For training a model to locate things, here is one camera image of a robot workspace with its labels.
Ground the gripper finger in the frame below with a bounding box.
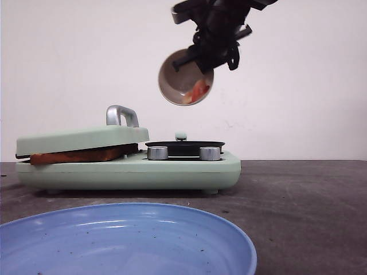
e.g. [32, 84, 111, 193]
[196, 54, 227, 74]
[172, 47, 200, 71]

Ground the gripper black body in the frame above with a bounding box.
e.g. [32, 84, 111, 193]
[171, 0, 277, 70]

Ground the beige ribbed bowl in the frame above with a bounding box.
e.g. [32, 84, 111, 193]
[158, 49, 214, 106]

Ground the breakfast maker hinged lid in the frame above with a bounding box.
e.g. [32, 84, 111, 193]
[15, 105, 149, 159]

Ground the bread slice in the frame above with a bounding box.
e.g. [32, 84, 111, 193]
[30, 143, 139, 165]

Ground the mint green breakfast maker base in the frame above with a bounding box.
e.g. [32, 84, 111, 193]
[15, 151, 241, 194]

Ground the black frying pan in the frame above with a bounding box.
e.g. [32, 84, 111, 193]
[145, 139, 225, 156]

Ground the right silver control knob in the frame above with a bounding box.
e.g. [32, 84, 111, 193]
[199, 147, 221, 161]

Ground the silver control knob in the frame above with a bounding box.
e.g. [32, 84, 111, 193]
[199, 147, 221, 161]
[147, 146, 169, 160]

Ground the left silver control knob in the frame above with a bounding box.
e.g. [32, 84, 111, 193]
[147, 146, 169, 160]

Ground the blue plate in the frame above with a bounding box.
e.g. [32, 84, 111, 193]
[1, 203, 257, 274]

